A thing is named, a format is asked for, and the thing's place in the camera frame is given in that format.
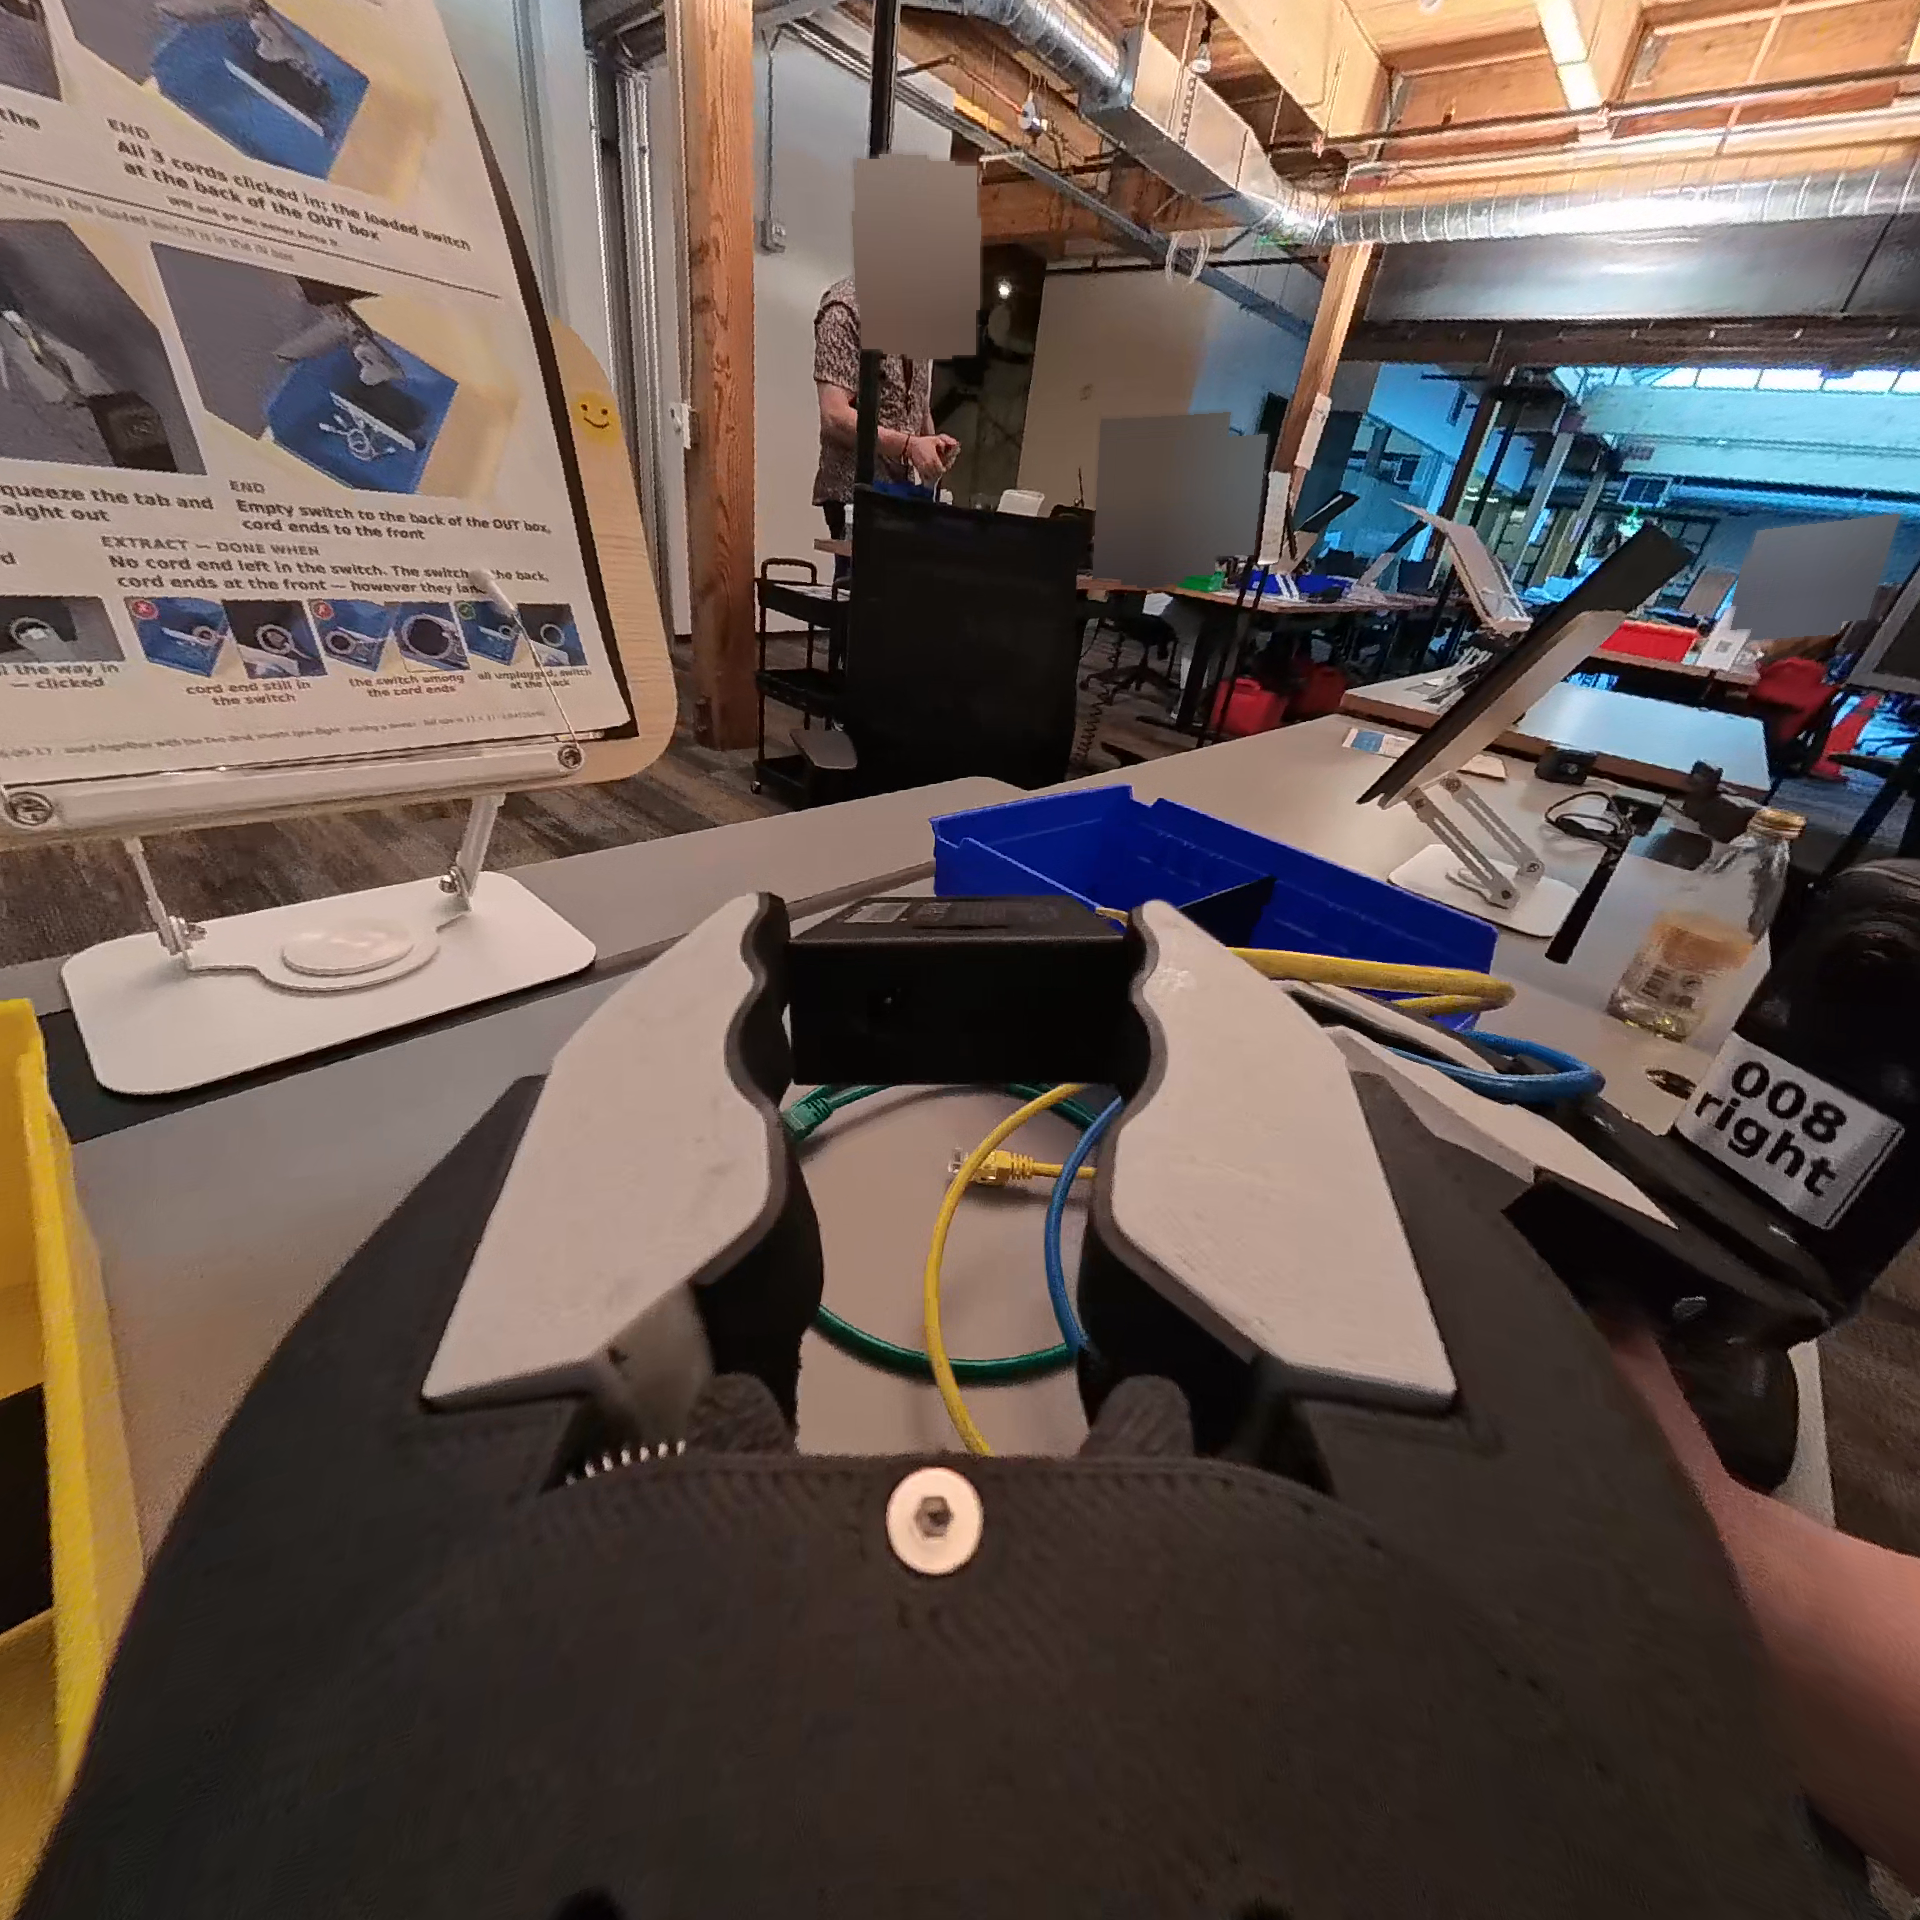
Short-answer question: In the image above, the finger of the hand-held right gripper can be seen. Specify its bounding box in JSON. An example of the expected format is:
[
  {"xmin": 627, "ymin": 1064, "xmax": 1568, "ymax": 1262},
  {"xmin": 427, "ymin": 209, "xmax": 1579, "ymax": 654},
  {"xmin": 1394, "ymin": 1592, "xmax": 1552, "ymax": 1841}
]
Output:
[
  {"xmin": 1279, "ymin": 979, "xmax": 1504, "ymax": 1073},
  {"xmin": 1322, "ymin": 1025, "xmax": 1678, "ymax": 1229}
]

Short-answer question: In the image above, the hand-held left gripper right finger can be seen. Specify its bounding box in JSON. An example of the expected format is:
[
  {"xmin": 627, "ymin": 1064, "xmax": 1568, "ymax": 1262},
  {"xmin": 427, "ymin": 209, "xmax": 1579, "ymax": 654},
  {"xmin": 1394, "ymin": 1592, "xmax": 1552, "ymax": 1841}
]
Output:
[{"xmin": 1079, "ymin": 900, "xmax": 1461, "ymax": 1466}]

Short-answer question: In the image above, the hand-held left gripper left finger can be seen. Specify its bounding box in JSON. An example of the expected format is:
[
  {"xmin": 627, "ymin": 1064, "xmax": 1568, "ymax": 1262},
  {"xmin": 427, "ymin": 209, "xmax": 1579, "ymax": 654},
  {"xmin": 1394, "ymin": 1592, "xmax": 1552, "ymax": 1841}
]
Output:
[{"xmin": 422, "ymin": 891, "xmax": 826, "ymax": 1454}]

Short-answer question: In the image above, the blue ethernet cable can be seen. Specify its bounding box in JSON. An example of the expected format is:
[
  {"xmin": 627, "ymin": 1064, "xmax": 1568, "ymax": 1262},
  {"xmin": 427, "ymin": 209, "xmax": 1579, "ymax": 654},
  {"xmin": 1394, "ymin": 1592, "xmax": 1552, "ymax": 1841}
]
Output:
[{"xmin": 1047, "ymin": 1025, "xmax": 1607, "ymax": 1353}]

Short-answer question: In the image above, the yellow ethernet cable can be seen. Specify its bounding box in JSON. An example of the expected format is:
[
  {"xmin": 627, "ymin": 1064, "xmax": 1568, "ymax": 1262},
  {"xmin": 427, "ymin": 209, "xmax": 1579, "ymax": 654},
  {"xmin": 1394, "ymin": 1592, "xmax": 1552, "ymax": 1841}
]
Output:
[{"xmin": 920, "ymin": 945, "xmax": 1518, "ymax": 1456}]

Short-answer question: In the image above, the green ethernet cable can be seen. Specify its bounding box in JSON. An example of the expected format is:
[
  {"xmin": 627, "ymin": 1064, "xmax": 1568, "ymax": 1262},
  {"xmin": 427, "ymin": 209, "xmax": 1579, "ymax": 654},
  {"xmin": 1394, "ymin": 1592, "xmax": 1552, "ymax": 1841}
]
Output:
[{"xmin": 778, "ymin": 1080, "xmax": 1115, "ymax": 1386}]

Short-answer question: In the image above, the black network switch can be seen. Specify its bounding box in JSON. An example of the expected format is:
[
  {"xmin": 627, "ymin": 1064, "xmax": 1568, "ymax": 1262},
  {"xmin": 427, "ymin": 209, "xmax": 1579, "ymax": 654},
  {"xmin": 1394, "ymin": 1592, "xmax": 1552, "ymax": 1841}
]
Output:
[{"xmin": 786, "ymin": 896, "xmax": 1128, "ymax": 1089}]

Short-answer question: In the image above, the blue plastic bin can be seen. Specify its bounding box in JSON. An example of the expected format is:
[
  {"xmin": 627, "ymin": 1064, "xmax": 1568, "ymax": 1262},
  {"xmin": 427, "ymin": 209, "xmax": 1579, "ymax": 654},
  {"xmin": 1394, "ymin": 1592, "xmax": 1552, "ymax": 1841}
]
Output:
[{"xmin": 929, "ymin": 785, "xmax": 1499, "ymax": 1037}]

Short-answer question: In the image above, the yellow plastic bin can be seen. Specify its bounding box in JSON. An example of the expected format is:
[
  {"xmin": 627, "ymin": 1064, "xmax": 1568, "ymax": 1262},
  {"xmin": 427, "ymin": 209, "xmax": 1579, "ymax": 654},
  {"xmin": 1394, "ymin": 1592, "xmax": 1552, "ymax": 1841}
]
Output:
[{"xmin": 0, "ymin": 996, "xmax": 143, "ymax": 1862}]

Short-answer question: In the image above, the person's right hand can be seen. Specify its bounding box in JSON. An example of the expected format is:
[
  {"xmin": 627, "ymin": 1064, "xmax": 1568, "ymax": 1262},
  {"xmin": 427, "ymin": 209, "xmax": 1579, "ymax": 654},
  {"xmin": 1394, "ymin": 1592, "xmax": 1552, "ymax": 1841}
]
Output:
[{"xmin": 1610, "ymin": 1320, "xmax": 1920, "ymax": 1884}]

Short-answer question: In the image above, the dark bin divider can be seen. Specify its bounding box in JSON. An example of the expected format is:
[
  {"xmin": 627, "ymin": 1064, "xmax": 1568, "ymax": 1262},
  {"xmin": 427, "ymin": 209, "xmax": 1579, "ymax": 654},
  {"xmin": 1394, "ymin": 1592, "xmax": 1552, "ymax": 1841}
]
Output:
[{"xmin": 1176, "ymin": 874, "xmax": 1278, "ymax": 950}]

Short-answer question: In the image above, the glass bottle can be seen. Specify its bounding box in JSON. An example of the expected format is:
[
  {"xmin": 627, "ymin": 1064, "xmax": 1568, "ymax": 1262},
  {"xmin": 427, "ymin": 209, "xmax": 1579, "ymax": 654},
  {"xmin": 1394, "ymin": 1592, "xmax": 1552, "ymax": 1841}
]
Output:
[{"xmin": 1607, "ymin": 806, "xmax": 1807, "ymax": 1040}]

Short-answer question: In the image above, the black board on white stand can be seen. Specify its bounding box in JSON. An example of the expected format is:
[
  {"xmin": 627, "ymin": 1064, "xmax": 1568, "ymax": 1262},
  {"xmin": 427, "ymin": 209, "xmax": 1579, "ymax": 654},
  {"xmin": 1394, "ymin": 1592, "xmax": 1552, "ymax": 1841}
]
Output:
[{"xmin": 1358, "ymin": 526, "xmax": 1701, "ymax": 940}]

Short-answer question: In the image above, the black rolling cart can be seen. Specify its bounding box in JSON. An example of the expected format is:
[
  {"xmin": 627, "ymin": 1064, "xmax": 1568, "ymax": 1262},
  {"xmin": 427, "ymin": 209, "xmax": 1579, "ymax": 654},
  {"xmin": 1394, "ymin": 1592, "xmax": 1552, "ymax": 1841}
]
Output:
[{"xmin": 754, "ymin": 558, "xmax": 859, "ymax": 810}]

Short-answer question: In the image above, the printed instruction sheet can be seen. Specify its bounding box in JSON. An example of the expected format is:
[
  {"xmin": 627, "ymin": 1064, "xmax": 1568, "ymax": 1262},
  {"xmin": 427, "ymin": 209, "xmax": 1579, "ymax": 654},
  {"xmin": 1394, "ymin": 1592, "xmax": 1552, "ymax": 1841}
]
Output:
[{"xmin": 0, "ymin": 0, "xmax": 640, "ymax": 788}]

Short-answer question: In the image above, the silver ventilation ductwork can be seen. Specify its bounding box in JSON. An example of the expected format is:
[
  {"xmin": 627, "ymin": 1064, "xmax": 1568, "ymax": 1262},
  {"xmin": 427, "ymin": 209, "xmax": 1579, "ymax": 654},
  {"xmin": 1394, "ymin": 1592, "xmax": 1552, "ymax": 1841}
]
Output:
[{"xmin": 901, "ymin": 0, "xmax": 1920, "ymax": 250}]

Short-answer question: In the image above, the black handled tool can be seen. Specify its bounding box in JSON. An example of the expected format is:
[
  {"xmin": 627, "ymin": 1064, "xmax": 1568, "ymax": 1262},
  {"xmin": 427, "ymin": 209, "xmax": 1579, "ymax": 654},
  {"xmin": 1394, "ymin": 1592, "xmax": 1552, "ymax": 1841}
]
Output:
[{"xmin": 1544, "ymin": 817, "xmax": 1643, "ymax": 964}]

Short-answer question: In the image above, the wooden support post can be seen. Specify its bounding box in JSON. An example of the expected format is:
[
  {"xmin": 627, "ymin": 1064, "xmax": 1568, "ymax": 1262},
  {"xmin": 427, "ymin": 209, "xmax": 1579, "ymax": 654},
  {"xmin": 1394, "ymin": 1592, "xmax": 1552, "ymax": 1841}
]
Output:
[{"xmin": 1270, "ymin": 246, "xmax": 1377, "ymax": 482}]

